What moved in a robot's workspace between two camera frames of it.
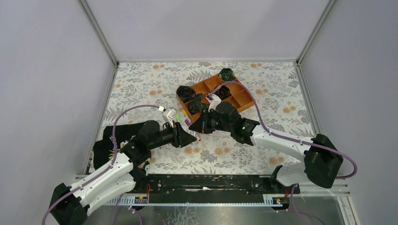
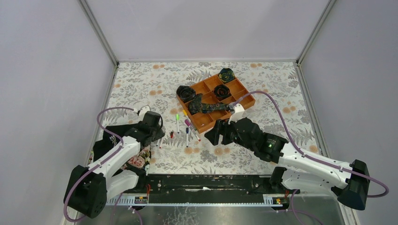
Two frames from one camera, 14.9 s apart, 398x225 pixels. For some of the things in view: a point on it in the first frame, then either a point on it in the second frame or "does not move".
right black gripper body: [203, 123] -> [224, 133]
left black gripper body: [179, 134] -> [156, 132]
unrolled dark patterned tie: [196, 106] does not move
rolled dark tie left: [186, 93] does not move
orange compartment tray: [234, 93] does not move
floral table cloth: [144, 92] does not move
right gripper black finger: [197, 125] -> [221, 127]
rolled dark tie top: [226, 74] does not move
